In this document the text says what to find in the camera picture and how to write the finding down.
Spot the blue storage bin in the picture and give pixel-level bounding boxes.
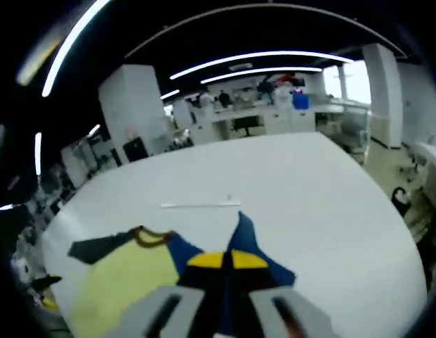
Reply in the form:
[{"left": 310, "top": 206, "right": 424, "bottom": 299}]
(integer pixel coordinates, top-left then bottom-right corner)
[{"left": 292, "top": 92, "right": 310, "bottom": 111}]

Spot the long ceiling light strip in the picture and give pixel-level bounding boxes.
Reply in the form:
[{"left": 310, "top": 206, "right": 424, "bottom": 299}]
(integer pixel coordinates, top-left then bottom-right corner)
[
  {"left": 200, "top": 66, "right": 323, "bottom": 85},
  {"left": 169, "top": 51, "right": 356, "bottom": 80},
  {"left": 41, "top": 0, "right": 113, "bottom": 99}
]

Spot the wide white pillar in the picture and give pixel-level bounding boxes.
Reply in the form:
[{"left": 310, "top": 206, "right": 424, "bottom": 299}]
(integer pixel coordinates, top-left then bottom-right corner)
[{"left": 98, "top": 63, "right": 168, "bottom": 158}]

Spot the long white workbench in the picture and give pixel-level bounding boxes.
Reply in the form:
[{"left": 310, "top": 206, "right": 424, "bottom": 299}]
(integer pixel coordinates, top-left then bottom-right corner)
[{"left": 188, "top": 103, "right": 346, "bottom": 142}]

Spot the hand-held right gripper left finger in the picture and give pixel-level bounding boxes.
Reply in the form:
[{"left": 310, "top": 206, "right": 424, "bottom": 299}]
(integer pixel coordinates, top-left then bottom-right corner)
[{"left": 108, "top": 250, "right": 226, "bottom": 338}]

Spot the narrow white pillar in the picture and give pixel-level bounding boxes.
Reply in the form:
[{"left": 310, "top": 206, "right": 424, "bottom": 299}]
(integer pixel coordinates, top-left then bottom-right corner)
[{"left": 361, "top": 43, "right": 404, "bottom": 149}]

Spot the yellow blue colour-block garment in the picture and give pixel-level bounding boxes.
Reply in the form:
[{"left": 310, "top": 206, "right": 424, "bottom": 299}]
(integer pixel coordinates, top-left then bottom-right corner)
[{"left": 67, "top": 211, "right": 297, "bottom": 338}]

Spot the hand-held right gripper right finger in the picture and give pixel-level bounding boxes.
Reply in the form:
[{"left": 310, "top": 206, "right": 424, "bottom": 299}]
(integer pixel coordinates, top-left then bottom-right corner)
[{"left": 223, "top": 249, "right": 335, "bottom": 338}]

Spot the black box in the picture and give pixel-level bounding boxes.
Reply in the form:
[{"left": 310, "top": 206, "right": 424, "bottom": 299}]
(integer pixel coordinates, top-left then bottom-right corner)
[{"left": 123, "top": 137, "right": 149, "bottom": 163}]

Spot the black bin with handle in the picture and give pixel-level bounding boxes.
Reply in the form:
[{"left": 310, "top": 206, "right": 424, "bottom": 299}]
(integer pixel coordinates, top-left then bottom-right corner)
[{"left": 391, "top": 187, "right": 413, "bottom": 217}]

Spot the black office chair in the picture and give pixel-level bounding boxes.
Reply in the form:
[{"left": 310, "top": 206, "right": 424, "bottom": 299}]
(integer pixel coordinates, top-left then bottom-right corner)
[{"left": 232, "top": 116, "right": 258, "bottom": 137}]

